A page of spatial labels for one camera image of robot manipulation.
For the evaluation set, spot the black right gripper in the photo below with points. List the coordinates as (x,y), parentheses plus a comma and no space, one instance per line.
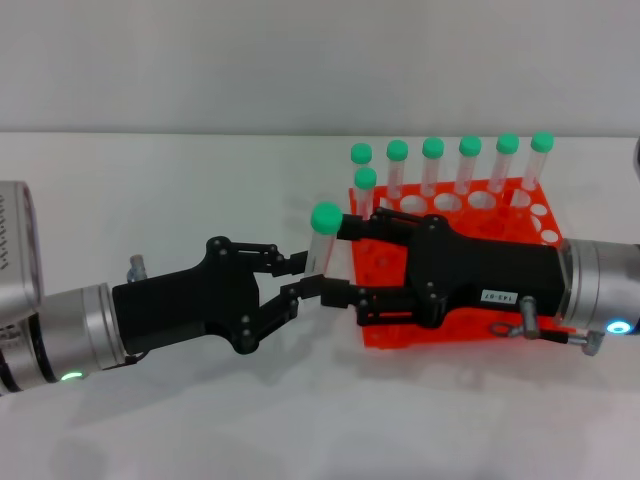
(490,270)

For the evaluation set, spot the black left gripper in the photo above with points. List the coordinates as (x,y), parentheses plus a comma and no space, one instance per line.
(200,300)

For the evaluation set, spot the green-capped clear test tube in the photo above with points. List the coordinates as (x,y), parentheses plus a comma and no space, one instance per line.
(507,144)
(470,146)
(326,219)
(365,179)
(433,147)
(397,150)
(361,152)
(542,142)

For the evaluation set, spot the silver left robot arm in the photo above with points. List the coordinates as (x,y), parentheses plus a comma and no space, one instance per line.
(70,330)

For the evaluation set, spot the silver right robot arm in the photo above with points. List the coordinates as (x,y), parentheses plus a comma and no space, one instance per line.
(600,285)

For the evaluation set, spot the orange test tube rack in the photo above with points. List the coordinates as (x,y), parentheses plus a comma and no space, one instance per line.
(500,220)

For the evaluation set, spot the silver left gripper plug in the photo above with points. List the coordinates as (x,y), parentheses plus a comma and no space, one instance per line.
(136,267)

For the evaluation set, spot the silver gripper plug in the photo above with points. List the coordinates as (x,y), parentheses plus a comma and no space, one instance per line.
(136,267)
(529,317)

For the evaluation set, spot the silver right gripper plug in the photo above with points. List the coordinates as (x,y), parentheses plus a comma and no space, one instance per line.
(529,317)

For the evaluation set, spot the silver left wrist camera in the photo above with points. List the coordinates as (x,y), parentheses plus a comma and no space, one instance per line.
(15,240)

